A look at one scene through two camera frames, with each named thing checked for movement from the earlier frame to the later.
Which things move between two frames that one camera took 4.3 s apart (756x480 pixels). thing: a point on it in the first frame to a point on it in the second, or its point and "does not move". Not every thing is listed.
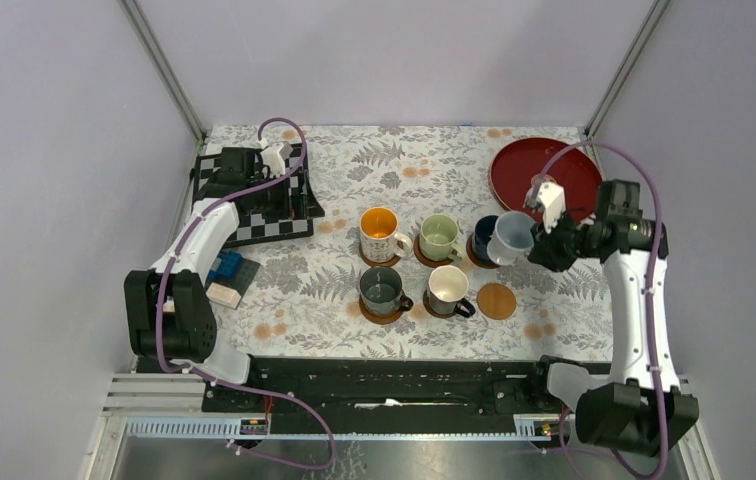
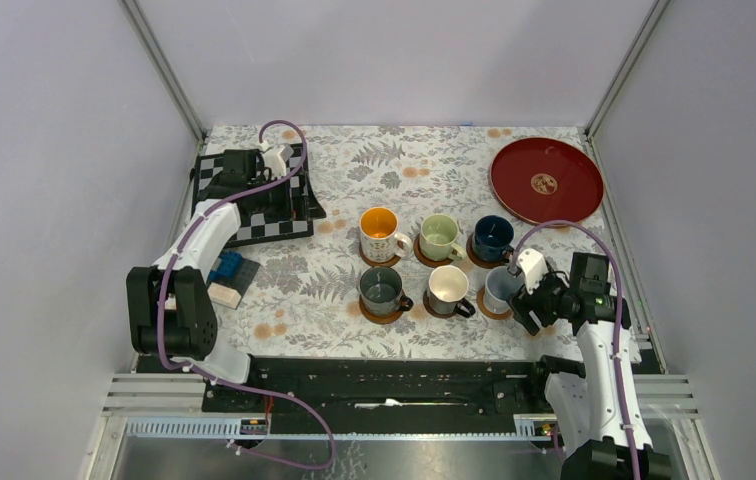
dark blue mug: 483,232 does not move
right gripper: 545,250 to 522,303
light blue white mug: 513,237 to 500,286
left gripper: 283,208 does not move
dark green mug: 381,292 does not move
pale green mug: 438,235 does not move
